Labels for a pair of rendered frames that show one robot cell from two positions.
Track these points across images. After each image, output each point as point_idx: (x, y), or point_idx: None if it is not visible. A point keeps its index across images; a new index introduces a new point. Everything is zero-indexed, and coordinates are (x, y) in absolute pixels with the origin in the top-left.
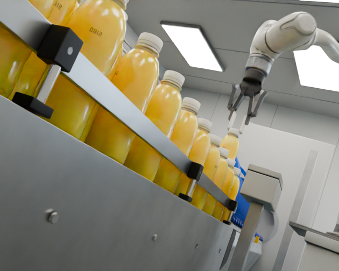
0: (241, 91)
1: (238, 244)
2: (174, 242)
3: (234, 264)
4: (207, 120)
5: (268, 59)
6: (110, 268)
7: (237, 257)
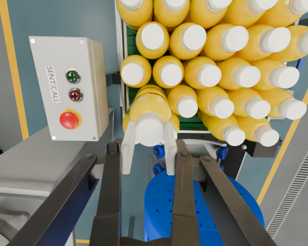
0: (193, 235)
1: (106, 73)
2: None
3: (108, 72)
4: None
5: None
6: None
7: (107, 72)
